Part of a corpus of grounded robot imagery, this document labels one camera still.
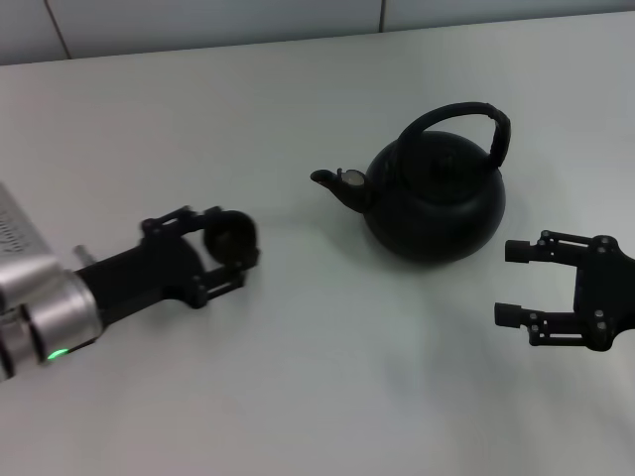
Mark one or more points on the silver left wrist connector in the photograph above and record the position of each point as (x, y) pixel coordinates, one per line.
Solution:
(83, 255)

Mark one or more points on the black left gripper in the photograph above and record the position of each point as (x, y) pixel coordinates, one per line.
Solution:
(144, 273)

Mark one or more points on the small dark teacup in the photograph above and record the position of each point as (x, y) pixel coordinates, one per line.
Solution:
(230, 237)

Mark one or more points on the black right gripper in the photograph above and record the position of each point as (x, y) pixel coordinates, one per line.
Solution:
(607, 292)

